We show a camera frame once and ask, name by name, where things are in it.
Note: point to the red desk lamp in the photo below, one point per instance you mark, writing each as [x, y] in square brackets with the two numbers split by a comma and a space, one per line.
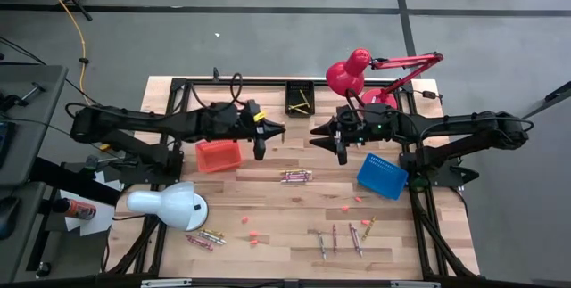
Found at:
[345, 76]

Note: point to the blue plastic basket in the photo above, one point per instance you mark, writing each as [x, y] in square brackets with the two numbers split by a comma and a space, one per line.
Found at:
[381, 176]

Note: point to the grey side table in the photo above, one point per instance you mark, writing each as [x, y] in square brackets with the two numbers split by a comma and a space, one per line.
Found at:
[18, 261]
[27, 158]

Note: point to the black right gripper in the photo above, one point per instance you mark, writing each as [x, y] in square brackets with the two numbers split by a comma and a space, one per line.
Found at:
[342, 154]

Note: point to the white paper sheets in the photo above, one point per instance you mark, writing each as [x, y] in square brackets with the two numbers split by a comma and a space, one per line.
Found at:
[96, 223]

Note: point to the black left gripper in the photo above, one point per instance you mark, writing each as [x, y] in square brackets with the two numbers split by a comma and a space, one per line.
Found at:
[260, 147]

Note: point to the black round knob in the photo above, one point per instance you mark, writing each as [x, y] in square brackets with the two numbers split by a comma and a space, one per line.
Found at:
[43, 270]

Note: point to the black diagonal beam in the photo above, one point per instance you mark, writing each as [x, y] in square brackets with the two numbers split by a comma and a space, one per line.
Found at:
[71, 181]

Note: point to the black support pole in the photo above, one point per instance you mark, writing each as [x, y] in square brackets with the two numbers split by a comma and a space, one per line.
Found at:
[555, 96]

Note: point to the dark flat device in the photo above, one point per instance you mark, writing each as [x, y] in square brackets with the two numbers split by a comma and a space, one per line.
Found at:
[3, 143]

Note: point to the white desk lamp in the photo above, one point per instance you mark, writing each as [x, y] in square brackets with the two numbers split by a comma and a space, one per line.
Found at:
[174, 205]

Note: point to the black computer mouse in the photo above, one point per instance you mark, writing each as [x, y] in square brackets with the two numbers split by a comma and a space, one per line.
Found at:
[8, 216]

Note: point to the orange spray can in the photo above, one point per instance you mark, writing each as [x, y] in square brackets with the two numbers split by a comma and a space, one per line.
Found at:
[78, 210]

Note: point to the grey clamp knob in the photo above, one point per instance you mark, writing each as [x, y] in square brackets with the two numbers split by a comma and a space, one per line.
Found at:
[91, 162]

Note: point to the silver metal screw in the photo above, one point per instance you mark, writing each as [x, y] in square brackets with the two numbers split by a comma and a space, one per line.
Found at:
[210, 239]

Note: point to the black C-clamp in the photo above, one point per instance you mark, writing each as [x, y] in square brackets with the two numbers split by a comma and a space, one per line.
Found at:
[216, 75]

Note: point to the yellow tape tag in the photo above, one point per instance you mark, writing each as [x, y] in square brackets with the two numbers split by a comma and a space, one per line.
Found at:
[260, 116]

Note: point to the black plastic basket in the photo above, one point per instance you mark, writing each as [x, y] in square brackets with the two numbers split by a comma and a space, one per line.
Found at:
[291, 86]

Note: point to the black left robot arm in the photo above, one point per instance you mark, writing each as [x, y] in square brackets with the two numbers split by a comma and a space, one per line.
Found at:
[147, 123]

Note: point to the orange plastic basket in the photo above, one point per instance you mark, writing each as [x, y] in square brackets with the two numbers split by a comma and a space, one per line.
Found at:
[218, 156]

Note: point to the silver metal bracket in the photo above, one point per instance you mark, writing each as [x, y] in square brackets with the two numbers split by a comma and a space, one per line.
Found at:
[415, 285]
[165, 283]

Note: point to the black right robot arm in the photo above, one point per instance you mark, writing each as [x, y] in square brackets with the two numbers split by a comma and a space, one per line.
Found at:
[468, 125]

